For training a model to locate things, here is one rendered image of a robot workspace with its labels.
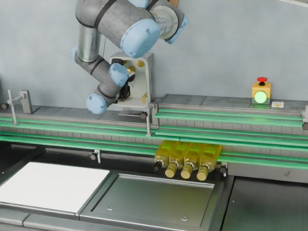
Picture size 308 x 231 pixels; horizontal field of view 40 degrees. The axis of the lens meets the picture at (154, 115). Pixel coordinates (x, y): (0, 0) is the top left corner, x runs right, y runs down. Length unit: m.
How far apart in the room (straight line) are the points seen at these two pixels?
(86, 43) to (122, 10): 0.27
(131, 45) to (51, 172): 0.93
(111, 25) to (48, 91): 1.04
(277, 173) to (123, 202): 0.63
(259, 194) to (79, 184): 0.72
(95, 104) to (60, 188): 0.42
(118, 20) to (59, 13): 0.87
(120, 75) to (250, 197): 0.69
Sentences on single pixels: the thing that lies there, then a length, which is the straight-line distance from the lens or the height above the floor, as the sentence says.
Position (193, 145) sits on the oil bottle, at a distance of 1.68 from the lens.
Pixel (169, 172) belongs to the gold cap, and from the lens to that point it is 1.55.
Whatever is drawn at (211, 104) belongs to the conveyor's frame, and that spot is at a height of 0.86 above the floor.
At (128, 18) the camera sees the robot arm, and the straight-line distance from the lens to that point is 1.14.
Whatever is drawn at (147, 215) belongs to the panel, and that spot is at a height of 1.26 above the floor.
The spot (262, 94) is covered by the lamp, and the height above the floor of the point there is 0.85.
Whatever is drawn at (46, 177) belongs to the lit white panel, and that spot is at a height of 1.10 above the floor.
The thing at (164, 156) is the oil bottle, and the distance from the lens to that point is 1.62.
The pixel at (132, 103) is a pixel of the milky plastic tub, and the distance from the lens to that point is 1.87.
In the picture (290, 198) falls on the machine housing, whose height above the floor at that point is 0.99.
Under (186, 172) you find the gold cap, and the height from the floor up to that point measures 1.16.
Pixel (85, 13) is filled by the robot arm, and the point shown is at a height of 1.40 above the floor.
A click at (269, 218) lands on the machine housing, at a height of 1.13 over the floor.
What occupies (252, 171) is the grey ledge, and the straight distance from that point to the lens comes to 1.81.
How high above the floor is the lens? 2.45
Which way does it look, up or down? 61 degrees down
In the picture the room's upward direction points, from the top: 141 degrees counter-clockwise
